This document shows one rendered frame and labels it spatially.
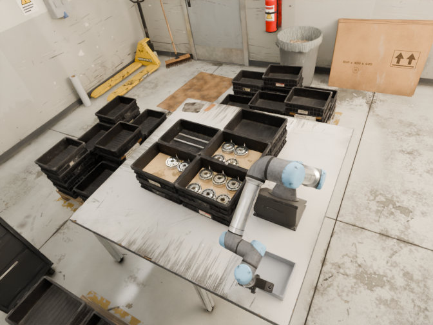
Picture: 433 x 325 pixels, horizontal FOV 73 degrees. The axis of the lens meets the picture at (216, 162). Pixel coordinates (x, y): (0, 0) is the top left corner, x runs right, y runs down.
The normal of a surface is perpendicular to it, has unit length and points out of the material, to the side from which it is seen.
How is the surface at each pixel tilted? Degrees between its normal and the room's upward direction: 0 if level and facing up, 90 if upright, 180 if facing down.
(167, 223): 0
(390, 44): 80
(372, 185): 0
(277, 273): 0
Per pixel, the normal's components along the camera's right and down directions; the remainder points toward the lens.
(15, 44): 0.87, 0.25
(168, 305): -0.14, -0.70
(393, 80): -0.52, 0.41
